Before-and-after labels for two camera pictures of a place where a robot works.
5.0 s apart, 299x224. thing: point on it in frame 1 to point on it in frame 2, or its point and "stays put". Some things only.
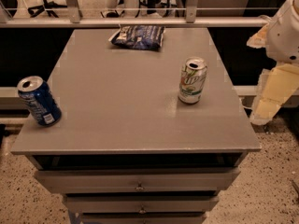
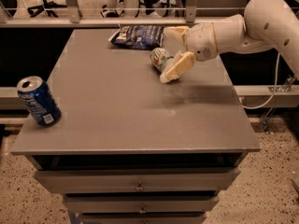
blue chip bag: x=143 y=36 stays put
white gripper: x=284 y=37 to x=201 y=41
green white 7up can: x=192 y=79 to x=158 y=57
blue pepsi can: x=38 y=97 stays put
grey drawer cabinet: x=145 y=135 stays put
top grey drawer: x=76 y=180 stays put
